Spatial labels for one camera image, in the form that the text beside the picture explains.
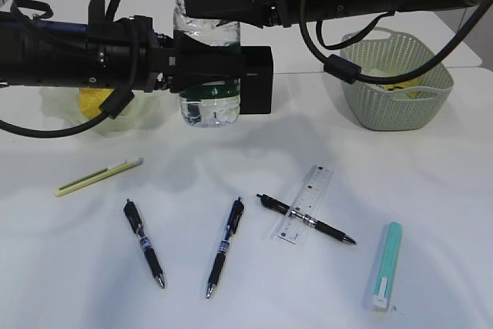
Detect yellow-green utility knife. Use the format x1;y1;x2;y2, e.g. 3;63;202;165
52;157;144;197

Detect yellow white waste paper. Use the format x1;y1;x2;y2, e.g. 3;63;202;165
376;78;420;99

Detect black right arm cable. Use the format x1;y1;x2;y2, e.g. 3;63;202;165
298;0;493;86

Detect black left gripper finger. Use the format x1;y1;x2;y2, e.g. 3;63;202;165
169;31;246;93

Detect black gel pen left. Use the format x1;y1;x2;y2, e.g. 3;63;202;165
123;199;166;289

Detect clear plastic water bottle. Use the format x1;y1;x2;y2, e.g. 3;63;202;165
173;0;240;128

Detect yellow pear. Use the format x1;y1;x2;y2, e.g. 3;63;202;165
78;88;113;119

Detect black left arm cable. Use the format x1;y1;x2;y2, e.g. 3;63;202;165
0;16;142;139

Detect green woven plastic basket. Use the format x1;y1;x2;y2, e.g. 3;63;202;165
340;27;454;131

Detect teal white utility knife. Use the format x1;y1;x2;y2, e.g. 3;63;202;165
372;222;403;311

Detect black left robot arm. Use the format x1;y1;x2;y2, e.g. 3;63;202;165
1;12;246;93

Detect black square pen holder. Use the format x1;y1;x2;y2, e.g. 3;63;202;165
240;45;273;115

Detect pale green wavy glass plate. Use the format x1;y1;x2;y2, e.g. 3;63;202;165
40;88;161;138

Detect black gel pen on ruler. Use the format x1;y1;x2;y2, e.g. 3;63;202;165
257;194;357;245

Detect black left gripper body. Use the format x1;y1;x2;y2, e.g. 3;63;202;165
130;15;176;92

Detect clear plastic ruler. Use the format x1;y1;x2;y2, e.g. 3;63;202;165
272;165;333;245

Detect blue black gel pen middle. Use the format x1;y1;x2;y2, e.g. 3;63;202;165
206;197;244;299

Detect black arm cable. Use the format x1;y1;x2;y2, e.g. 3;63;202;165
0;16;142;139
298;0;493;86

